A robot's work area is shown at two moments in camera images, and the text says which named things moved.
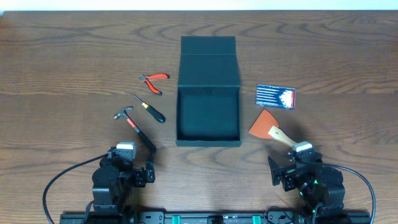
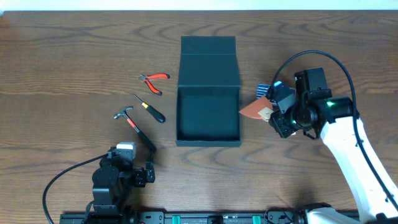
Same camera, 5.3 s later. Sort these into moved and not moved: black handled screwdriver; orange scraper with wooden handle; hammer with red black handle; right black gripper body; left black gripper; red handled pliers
Moved: orange scraper with wooden handle; right black gripper body
Not moved: left black gripper; red handled pliers; hammer with red black handle; black handled screwdriver
